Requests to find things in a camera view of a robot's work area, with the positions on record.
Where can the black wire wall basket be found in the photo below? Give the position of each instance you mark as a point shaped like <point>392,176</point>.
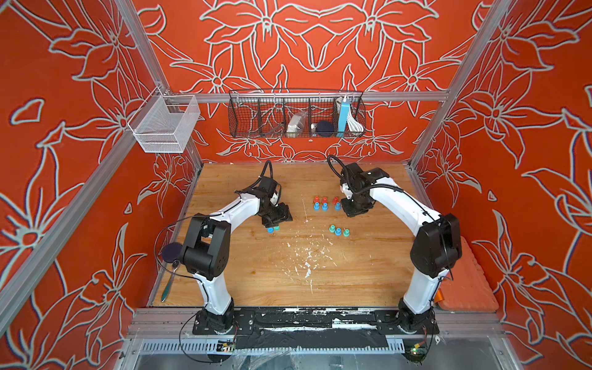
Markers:
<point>265,113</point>

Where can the light blue box in basket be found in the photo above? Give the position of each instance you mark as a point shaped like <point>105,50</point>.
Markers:
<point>344,110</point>

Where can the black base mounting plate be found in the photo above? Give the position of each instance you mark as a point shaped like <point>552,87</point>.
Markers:
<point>271,328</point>

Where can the dark blue round brush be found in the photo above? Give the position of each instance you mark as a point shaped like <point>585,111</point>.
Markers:
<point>170,254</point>

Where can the silver pouch in basket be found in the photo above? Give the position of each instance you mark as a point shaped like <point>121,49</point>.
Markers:
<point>297,125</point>

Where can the clear plastic wall bin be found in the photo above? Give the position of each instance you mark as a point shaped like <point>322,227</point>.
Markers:
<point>164,125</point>

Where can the dark blue ball in basket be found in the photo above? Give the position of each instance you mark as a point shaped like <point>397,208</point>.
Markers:
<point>324,129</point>

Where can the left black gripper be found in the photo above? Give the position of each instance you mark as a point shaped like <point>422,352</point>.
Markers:
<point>284,215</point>

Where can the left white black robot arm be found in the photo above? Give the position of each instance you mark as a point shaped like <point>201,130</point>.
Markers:
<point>205,252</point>

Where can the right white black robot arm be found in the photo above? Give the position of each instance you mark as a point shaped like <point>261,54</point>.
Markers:
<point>437,245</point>

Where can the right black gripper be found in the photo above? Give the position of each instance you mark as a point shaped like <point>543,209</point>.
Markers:
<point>350,212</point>

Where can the orange plastic tool case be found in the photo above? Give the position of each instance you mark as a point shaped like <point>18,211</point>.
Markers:
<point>467,289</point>

